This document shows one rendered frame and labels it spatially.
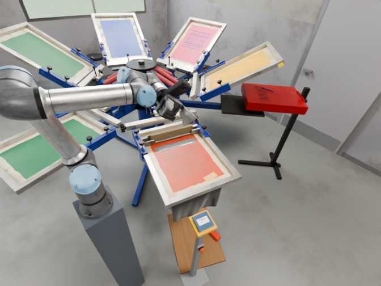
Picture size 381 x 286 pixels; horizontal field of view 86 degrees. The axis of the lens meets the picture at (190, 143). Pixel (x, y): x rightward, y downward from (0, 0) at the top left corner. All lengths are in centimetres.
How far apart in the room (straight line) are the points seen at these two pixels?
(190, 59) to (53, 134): 220
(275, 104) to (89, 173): 182
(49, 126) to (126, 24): 265
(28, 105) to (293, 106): 211
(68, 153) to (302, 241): 233
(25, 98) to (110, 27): 269
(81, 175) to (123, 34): 256
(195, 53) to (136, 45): 84
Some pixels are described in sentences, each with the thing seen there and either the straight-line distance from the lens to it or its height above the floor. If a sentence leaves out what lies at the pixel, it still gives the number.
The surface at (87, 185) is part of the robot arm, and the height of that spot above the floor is 141.
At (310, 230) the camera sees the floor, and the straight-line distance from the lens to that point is 276.
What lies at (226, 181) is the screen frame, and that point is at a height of 99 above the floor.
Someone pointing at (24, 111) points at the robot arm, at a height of 178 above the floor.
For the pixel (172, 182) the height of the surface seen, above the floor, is 96.
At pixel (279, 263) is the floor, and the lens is 243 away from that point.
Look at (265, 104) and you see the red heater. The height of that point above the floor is 110.
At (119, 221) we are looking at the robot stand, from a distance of 117.
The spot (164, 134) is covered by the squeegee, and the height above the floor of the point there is 105.
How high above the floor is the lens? 211
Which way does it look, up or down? 41 degrees down
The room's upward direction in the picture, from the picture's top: 4 degrees clockwise
